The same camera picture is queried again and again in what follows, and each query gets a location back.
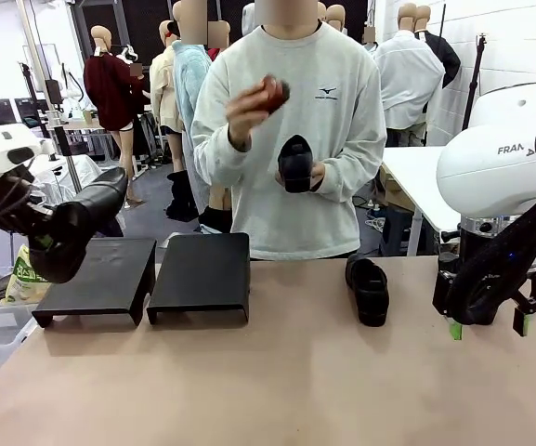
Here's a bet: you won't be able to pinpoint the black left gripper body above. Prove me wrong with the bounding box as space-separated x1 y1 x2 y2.
0 185 55 233

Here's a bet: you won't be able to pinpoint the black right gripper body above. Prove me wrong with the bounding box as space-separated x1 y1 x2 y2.
461 230 536 308

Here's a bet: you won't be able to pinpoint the black strap dress shoe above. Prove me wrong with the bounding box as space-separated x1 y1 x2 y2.
28 166 129 284

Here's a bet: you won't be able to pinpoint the black chunky loafer shoe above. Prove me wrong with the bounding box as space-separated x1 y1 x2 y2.
276 134 315 194
345 254 390 328

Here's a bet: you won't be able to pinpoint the reddish brown shoe brush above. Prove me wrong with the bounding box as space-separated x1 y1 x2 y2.
258 73 293 115

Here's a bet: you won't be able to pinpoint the person right forearm grey sleeve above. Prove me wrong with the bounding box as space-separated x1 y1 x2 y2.
191 125 268 205

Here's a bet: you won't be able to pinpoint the person left forearm grey sleeve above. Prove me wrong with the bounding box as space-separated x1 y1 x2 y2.
316 138 388 205

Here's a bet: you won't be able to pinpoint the black metal shoe stand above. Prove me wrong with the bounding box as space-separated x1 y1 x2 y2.
146 232 252 326
32 238 158 329

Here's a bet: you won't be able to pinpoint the person left hand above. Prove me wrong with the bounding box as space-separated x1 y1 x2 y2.
310 162 327 192

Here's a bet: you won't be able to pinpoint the person right hand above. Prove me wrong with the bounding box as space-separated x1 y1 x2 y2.
226 85 274 151

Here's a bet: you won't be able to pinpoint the green and white bag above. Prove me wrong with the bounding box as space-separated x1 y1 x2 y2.
0 244 51 306

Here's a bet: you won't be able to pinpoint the white cloth cover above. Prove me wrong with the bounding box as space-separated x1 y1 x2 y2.
30 155 124 233

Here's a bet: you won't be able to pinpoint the black equipment case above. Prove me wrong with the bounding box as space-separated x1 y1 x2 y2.
381 206 420 256

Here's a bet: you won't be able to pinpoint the large white table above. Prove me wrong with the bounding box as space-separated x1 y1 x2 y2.
378 146 471 256

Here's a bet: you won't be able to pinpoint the cardboard box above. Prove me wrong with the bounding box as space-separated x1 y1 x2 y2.
378 164 415 210

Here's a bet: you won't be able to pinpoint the black rectangular box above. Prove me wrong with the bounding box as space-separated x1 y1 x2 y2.
44 78 63 106

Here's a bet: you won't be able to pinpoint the slanted black tripod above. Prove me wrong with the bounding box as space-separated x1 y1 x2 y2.
19 62 59 140

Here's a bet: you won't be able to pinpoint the black boots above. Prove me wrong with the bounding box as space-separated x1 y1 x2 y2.
165 169 200 222

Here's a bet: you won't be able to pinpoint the mannequin in maroon sweater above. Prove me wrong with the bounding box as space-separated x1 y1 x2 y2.
83 25 150 205

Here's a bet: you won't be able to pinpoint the tall black tripod pole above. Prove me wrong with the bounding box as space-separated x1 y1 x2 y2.
462 32 490 129

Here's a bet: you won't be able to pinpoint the mannequin in white shirt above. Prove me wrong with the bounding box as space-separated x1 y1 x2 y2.
373 2 446 148

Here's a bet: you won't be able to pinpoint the mannequin in beige shirt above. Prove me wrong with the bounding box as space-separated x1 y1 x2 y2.
149 20 188 173

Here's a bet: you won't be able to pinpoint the person in grey sweatshirt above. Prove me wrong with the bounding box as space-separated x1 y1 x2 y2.
190 0 388 260

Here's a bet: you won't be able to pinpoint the mannequin in black jacket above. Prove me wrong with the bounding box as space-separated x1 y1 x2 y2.
414 4 463 89

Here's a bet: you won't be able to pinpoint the mannequin in light blue shirt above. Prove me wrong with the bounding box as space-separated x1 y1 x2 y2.
172 0 213 140

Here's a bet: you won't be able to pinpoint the black right arm cable sleeve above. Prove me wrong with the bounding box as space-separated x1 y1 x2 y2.
444 197 536 327

